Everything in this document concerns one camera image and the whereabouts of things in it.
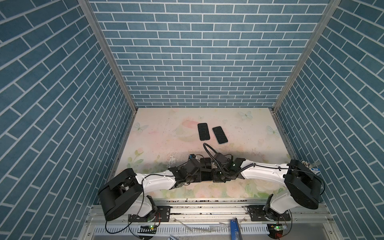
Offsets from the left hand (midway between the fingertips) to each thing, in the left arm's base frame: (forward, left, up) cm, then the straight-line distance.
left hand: (203, 176), depth 85 cm
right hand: (-1, -4, +1) cm, 4 cm away
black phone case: (+33, -2, -2) cm, 34 cm away
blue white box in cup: (-4, -52, +19) cm, 56 cm away
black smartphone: (-4, -1, +12) cm, 12 cm away
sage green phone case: (+28, -13, +1) cm, 31 cm away
